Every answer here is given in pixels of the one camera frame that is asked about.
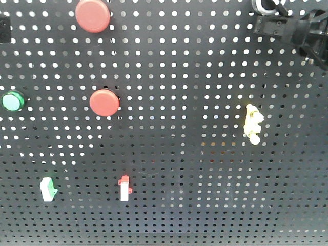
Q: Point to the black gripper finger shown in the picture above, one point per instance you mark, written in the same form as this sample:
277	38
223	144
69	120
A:
278	27
5	30

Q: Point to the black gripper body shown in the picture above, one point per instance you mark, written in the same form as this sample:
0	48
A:
310	37

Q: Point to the green round push button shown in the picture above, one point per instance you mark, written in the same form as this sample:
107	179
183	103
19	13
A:
13	100

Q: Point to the upper red push button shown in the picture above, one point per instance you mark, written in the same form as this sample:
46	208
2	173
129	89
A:
92	15

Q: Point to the red push button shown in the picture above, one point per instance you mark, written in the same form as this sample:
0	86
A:
104	102
92	15

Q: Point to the lower red push button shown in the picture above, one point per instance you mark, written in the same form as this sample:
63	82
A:
104	102

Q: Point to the black perforated pegboard panel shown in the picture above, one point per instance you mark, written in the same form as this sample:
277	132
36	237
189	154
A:
184	72

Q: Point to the black rotary knob switch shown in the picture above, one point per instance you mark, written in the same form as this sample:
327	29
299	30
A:
269	7

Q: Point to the yellow toggle switch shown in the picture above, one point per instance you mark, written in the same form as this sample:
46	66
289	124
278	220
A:
252	127

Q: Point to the white switch green base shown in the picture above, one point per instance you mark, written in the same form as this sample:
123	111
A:
47	189

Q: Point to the white switch red base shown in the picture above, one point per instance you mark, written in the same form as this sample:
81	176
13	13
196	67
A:
125	189

